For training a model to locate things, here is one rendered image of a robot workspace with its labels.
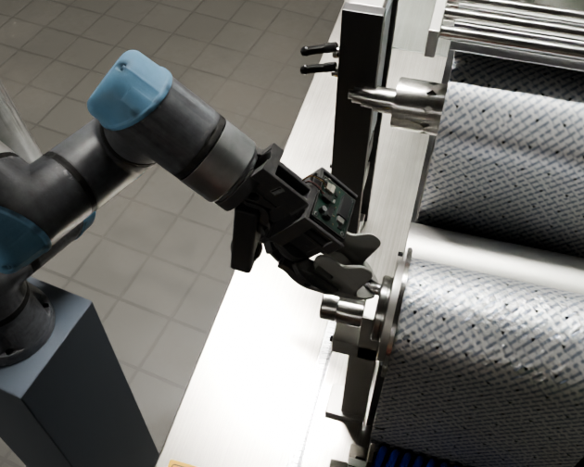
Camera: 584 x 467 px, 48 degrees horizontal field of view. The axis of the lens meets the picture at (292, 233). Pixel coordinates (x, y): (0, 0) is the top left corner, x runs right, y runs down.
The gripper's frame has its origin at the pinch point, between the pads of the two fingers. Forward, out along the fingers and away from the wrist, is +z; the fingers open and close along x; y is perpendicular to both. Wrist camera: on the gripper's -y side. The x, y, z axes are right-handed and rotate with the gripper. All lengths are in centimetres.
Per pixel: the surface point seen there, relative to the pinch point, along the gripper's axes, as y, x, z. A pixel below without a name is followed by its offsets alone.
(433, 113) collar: 9.7, 20.3, -3.1
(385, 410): -6.0, -8.4, 12.2
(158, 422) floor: -132, 21, 38
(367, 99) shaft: 3.7, 21.9, -8.8
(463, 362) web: 9.2, -7.8, 7.9
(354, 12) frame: 9.2, 25.1, -17.4
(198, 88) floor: -160, 170, 5
